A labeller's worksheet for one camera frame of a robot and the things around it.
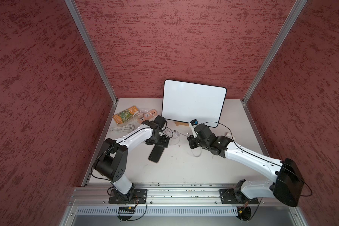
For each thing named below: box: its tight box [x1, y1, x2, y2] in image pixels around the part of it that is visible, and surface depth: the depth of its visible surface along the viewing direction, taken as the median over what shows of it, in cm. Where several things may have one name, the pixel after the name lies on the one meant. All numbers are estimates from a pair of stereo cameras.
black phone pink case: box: [147, 144, 165, 164], surface depth 91 cm
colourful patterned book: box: [113, 105, 140, 126], surface depth 108 cm
